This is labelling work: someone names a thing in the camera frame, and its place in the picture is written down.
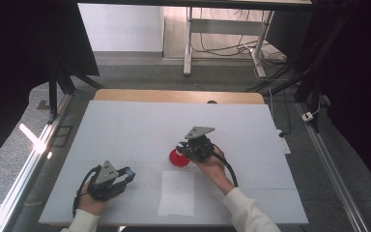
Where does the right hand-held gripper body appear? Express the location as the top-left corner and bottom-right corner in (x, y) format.
(184, 126), (215, 162)

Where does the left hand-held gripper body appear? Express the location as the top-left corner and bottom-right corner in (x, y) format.
(86, 159), (128, 201)

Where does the round red ink pad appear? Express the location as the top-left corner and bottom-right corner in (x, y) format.
(168, 148), (191, 168)

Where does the white paper sheet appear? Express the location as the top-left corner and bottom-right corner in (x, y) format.
(157, 170), (195, 218)

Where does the person's right hand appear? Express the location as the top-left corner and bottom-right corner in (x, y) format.
(191, 146), (236, 196)

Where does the person's left hand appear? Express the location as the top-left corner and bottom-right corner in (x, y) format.
(75, 184), (110, 217)

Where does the wooden table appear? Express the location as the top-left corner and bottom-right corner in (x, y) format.
(94, 88), (266, 105)

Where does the black metal stand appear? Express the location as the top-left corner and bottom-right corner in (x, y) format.
(46, 69), (104, 125)
(244, 62), (323, 133)

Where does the black curtain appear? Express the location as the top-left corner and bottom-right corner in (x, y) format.
(265, 0), (371, 201)
(0, 0), (100, 173)

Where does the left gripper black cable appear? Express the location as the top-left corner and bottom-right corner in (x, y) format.
(71, 165), (102, 218)

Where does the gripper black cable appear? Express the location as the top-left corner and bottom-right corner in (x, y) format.
(71, 165), (102, 218)
(212, 152), (240, 188)

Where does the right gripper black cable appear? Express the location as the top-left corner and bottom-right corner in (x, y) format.
(212, 152), (240, 188)

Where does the aluminium rail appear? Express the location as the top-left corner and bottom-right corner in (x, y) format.
(296, 101), (370, 232)
(0, 93), (73, 232)

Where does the bundle of floor cables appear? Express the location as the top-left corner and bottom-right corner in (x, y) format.
(191, 8), (288, 66)

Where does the white desk frame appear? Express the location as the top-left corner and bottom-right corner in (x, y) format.
(183, 6), (275, 78)

